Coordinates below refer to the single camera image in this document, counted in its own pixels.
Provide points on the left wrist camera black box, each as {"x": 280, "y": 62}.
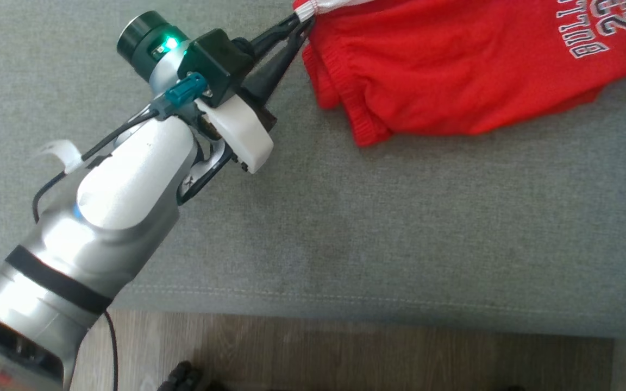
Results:
{"x": 215, "y": 62}

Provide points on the red basketball shorts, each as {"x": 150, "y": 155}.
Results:
{"x": 454, "y": 70}

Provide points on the left gripper white wedge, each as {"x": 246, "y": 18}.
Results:
{"x": 239, "y": 133}

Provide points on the grey fabric sofa seat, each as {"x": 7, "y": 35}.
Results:
{"x": 400, "y": 217}

